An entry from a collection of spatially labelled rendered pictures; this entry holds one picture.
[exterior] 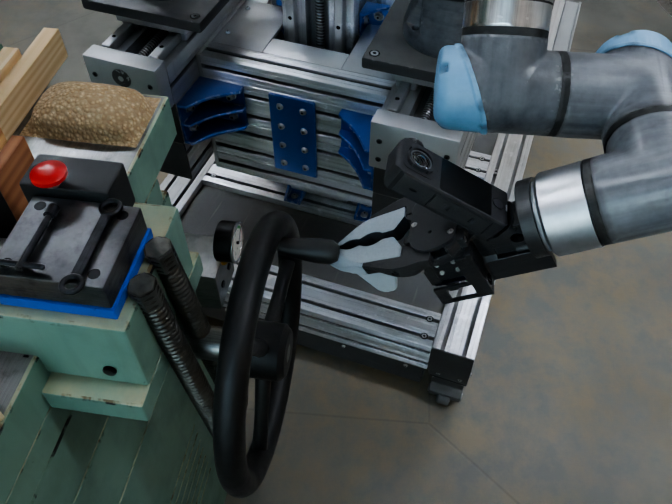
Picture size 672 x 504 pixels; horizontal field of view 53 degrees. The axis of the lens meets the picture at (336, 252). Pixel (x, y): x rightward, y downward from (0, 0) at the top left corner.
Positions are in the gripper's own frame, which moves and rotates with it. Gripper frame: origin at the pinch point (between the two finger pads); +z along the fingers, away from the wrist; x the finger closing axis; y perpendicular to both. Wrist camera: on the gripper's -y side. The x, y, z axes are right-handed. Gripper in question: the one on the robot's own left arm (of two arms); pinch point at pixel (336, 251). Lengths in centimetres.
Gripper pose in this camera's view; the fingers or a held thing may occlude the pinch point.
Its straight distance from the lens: 66.9
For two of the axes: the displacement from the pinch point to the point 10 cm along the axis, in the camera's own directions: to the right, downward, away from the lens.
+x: 1.5, -7.6, 6.3
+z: -8.5, 2.2, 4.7
